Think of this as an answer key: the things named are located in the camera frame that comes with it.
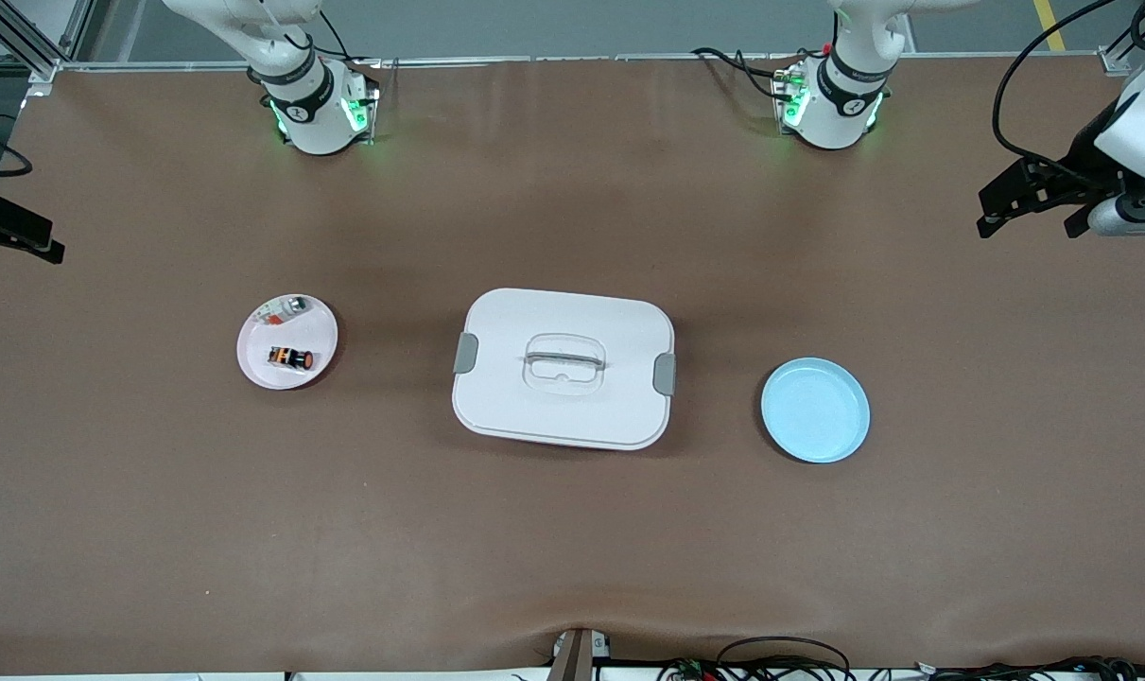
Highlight pink round plate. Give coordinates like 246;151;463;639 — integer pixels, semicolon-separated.
237;292;339;390

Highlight light blue round plate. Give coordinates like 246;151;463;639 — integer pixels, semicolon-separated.
761;357;872;464

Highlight white lidded storage box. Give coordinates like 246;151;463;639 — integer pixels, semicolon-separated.
451;288;677;451

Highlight brown table cover sheet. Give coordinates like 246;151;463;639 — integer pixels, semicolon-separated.
0;55;1145;674

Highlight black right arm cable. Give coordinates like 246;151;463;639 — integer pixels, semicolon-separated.
0;115;34;201

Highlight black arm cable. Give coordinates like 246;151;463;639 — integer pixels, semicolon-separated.
0;115;34;201
993;0;1119;185

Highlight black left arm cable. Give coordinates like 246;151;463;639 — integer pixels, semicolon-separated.
993;0;1119;185

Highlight aluminium frame profile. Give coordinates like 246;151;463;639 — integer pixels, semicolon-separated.
0;0;95;88
1099;0;1145;77

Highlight black base cables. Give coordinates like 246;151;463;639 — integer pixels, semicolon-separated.
690;45;805;105

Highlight black cable bundle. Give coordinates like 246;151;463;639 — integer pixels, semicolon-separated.
912;655;1145;681

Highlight silver table edge rail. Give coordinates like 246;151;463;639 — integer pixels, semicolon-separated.
57;51;1107;73

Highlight grey lid handle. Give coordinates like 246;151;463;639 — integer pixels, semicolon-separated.
524;351;608;372

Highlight black looped cable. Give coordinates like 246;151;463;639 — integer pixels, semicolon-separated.
716;636;853;681

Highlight brown camera mount post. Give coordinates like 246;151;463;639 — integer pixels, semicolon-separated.
546;627;613;681

